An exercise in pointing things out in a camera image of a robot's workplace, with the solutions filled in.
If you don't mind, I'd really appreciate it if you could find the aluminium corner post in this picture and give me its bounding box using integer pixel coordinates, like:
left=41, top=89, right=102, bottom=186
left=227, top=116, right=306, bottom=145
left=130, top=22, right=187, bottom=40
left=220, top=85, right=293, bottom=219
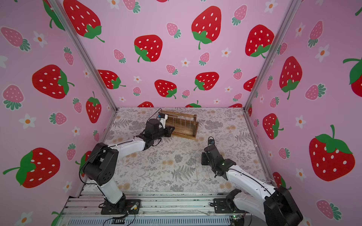
left=244, top=0, right=302, bottom=111
left=49, top=0, right=118, bottom=112

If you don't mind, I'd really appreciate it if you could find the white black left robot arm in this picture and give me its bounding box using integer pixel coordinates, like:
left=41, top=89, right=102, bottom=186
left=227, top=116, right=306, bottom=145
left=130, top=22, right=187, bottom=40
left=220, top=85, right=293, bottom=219
left=79, top=119, right=175, bottom=209

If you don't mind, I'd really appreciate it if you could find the aluminium corner post left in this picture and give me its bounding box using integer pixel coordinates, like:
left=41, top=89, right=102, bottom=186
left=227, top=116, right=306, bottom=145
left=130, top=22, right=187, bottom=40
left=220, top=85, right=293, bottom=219
left=49, top=0, right=118, bottom=112

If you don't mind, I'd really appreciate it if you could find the black camera cable left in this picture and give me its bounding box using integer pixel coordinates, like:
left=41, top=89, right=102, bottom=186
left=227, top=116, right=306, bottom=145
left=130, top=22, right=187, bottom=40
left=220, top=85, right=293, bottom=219
left=148, top=108, right=163, bottom=121

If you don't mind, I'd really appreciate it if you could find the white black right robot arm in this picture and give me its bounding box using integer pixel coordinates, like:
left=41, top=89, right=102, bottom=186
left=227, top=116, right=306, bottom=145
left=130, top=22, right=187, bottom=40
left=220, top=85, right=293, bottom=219
left=201, top=145, right=303, bottom=226

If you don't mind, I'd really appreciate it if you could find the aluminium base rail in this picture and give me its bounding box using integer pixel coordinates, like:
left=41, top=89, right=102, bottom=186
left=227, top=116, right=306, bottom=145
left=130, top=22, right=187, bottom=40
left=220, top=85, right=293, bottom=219
left=56, top=192, right=266, bottom=226

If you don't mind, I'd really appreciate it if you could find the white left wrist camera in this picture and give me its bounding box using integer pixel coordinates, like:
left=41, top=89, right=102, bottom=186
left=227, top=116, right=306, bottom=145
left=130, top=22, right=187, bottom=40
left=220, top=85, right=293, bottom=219
left=158, top=113, right=168, bottom=129

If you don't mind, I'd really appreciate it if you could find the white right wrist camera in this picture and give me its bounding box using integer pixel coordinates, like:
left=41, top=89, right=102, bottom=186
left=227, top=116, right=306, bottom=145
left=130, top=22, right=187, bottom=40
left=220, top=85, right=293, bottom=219
left=208, top=138, right=215, bottom=146

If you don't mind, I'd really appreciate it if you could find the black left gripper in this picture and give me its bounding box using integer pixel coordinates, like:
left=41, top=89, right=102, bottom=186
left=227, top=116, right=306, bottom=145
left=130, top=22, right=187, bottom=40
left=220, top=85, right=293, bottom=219
left=152, top=125, right=175, bottom=142

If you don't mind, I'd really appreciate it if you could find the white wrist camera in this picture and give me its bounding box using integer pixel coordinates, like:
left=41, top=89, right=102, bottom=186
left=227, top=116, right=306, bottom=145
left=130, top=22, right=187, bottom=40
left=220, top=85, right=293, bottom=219
left=158, top=113, right=168, bottom=129
left=208, top=138, right=215, bottom=146

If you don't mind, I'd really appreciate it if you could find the wooden jewelry display stand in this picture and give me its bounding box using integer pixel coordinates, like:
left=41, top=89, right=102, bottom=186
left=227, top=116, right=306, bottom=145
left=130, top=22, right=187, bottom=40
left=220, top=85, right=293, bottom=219
left=157, top=110, right=199, bottom=140

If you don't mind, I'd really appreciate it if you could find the aluminium corner post right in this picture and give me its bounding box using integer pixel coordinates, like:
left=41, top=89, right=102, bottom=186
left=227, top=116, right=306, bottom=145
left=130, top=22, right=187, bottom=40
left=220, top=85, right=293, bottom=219
left=244, top=0, right=302, bottom=111

